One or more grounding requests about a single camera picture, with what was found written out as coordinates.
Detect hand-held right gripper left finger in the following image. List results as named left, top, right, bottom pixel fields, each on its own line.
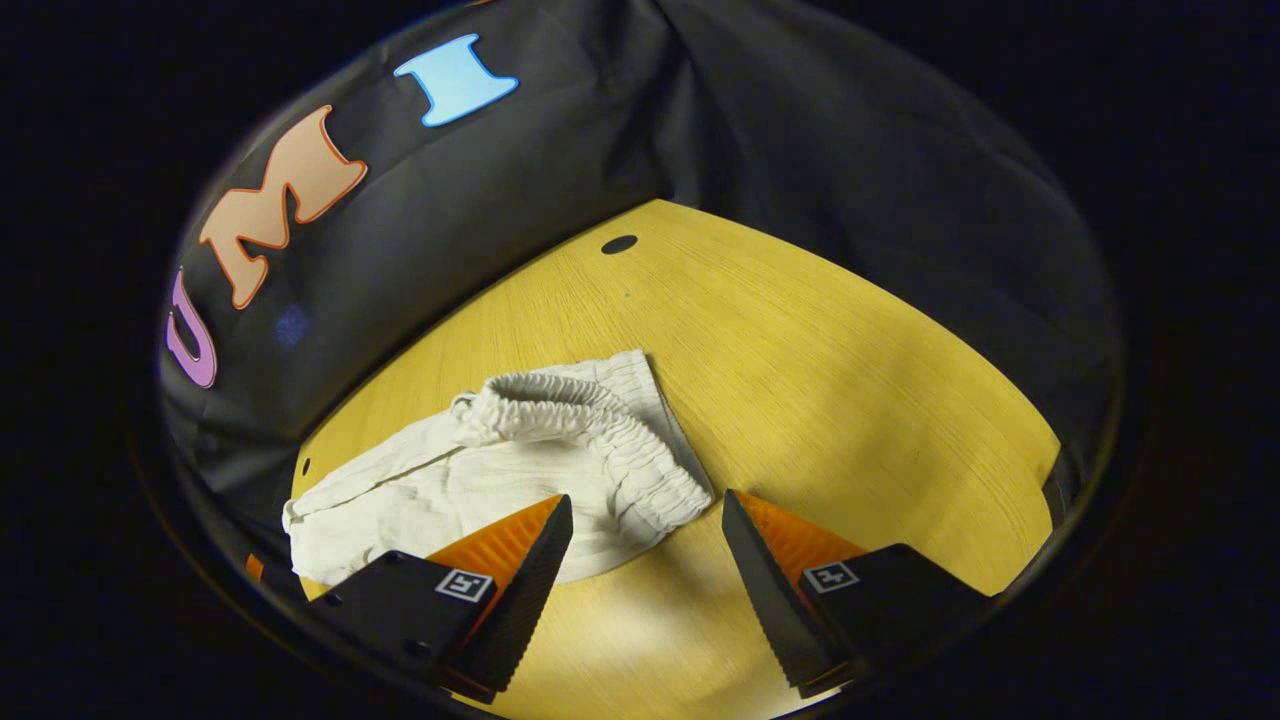
left=305, top=493, right=575, bottom=703

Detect black backdrop cloth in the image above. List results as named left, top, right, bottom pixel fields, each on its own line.
left=160, top=0, right=1126, bottom=531

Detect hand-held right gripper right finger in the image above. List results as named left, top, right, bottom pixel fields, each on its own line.
left=721, top=489, right=993, bottom=699

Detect white jeans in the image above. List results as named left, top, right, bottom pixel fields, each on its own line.
left=283, top=349, right=715, bottom=587

